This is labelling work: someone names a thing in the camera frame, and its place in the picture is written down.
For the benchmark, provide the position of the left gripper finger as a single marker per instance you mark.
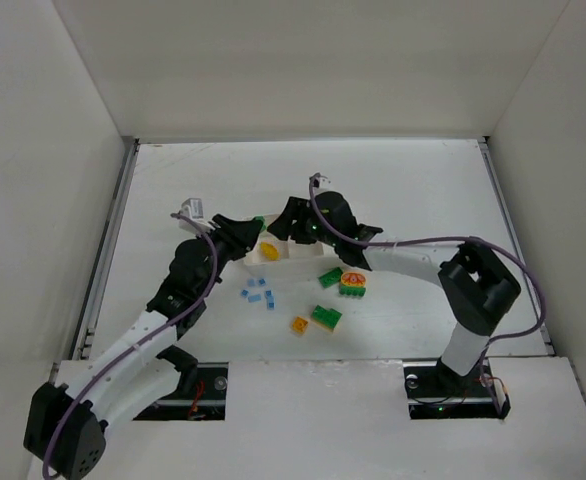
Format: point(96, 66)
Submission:
point(227, 225)
point(240, 245)

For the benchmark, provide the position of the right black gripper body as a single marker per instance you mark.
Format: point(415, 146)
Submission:
point(298, 220)

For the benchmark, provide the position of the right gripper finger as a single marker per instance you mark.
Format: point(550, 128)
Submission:
point(283, 229)
point(295, 210)

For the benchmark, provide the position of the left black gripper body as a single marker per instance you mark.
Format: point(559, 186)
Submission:
point(231, 235)

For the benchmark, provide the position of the small green lego brick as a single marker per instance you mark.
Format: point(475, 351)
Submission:
point(262, 221)

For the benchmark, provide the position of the yellow sloped lego brick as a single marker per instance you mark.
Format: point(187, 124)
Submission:
point(269, 251)

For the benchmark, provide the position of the green long lego brick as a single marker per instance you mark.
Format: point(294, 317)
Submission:
point(331, 277)

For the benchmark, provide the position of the small orange lego brick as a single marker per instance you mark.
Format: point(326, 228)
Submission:
point(299, 326)

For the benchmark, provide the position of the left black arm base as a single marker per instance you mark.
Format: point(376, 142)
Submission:
point(200, 394)

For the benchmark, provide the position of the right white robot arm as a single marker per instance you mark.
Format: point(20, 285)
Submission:
point(479, 288)

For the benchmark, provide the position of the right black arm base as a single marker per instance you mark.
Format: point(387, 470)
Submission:
point(479, 396)

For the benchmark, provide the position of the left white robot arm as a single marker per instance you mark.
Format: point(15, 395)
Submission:
point(68, 424)

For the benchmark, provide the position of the white three-compartment bin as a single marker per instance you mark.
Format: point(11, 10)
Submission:
point(291, 253)

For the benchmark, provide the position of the orange flower green lego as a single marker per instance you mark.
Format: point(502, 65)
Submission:
point(352, 284)

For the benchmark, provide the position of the green yellow stacked lego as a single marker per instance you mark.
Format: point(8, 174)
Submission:
point(327, 319)

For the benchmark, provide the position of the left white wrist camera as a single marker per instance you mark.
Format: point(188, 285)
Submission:
point(192, 208)

